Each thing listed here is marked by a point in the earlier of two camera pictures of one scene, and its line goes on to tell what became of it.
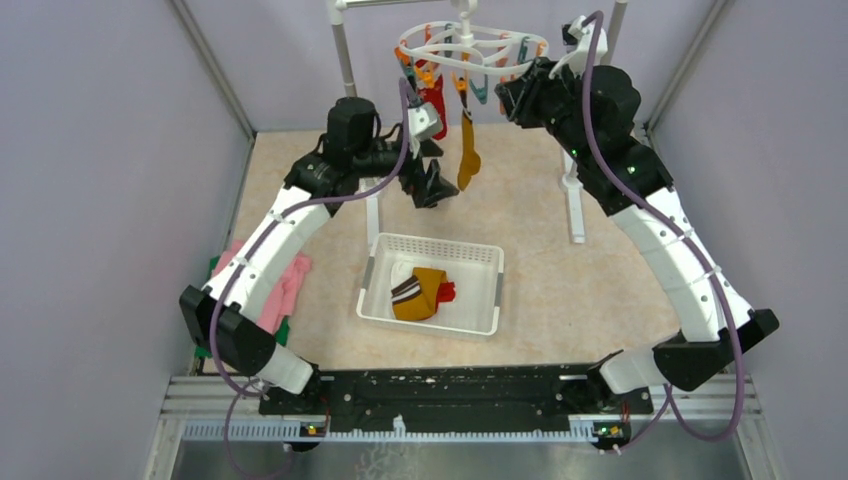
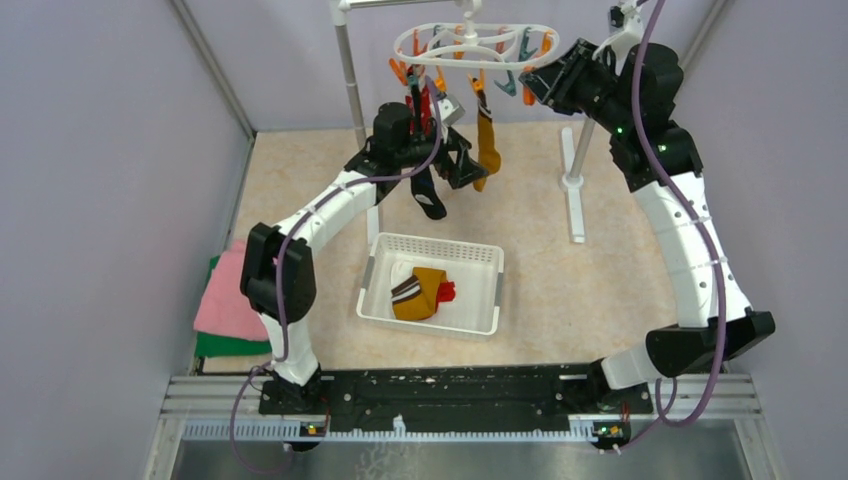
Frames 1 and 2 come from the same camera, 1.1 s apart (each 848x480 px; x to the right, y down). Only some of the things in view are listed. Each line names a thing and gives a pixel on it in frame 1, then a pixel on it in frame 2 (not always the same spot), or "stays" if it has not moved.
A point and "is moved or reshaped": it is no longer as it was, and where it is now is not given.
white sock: (401, 270) stays
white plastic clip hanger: (460, 42) is moved or reshaped
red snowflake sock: (445, 293) stays
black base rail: (537, 389) stays
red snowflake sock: (435, 96) -> (426, 119)
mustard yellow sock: (470, 160) is moved or reshaped
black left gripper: (429, 190) -> (464, 169)
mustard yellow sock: (423, 304) stays
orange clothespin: (423, 79) -> (401, 70)
